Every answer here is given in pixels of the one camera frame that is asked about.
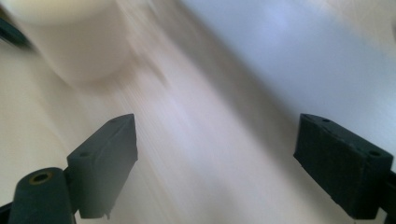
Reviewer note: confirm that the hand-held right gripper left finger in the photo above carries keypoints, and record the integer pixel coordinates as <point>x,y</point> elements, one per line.
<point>102,168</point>

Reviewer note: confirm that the white cup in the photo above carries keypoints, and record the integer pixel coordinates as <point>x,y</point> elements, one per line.
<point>74,37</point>

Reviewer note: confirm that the light blue sheet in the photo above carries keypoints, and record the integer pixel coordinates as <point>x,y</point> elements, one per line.
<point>311,56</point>

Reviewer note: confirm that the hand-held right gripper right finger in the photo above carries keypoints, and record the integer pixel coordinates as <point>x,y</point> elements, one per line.
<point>342,168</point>

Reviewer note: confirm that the dark object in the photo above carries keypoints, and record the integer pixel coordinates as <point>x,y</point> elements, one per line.
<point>11,34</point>

